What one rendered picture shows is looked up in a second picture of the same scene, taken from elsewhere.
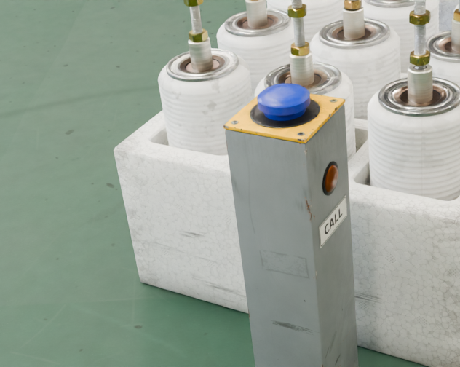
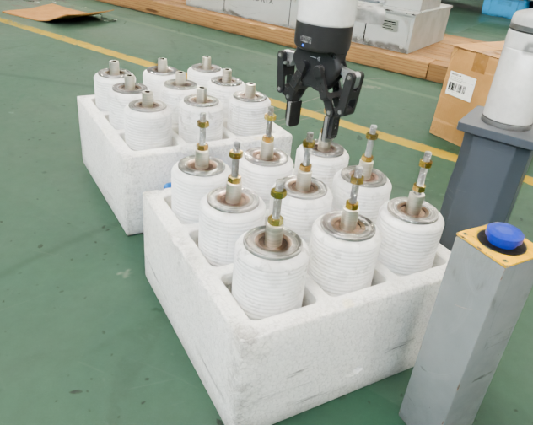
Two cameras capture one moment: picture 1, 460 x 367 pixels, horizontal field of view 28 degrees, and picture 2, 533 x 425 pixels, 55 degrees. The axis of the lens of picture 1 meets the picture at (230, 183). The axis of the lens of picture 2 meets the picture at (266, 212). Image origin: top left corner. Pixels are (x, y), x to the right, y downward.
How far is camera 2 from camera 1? 0.84 m
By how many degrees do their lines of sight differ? 56
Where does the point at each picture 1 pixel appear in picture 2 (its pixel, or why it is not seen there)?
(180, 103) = (290, 277)
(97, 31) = not seen: outside the picture
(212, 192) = (325, 331)
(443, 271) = not seen: hidden behind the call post
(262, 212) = (501, 313)
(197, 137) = (294, 298)
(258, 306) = (468, 377)
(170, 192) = (288, 350)
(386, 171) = (417, 261)
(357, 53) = (327, 198)
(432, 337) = not seen: hidden behind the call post
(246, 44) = (253, 217)
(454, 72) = (384, 192)
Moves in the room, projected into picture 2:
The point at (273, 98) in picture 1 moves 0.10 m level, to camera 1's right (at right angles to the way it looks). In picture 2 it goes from (512, 235) to (518, 199)
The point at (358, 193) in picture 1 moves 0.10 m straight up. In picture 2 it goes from (415, 281) to (433, 221)
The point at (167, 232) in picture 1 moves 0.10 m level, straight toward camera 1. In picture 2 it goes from (275, 383) to (350, 411)
